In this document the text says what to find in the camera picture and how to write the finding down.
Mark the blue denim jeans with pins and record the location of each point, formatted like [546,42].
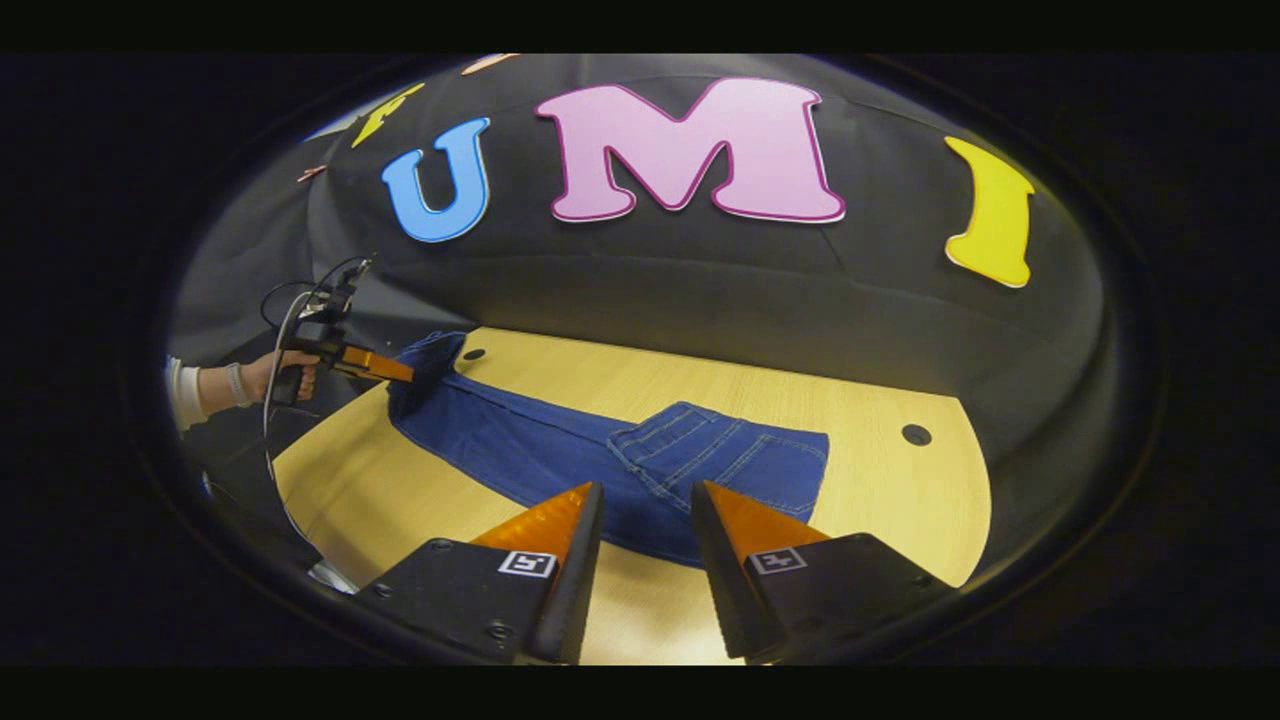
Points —
[600,460]

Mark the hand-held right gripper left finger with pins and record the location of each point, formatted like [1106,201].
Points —
[570,590]

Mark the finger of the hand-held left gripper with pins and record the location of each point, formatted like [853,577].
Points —
[375,364]

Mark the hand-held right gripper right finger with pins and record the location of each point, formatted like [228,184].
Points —
[725,590]

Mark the black backdrop cloth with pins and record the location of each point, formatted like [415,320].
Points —
[700,280]

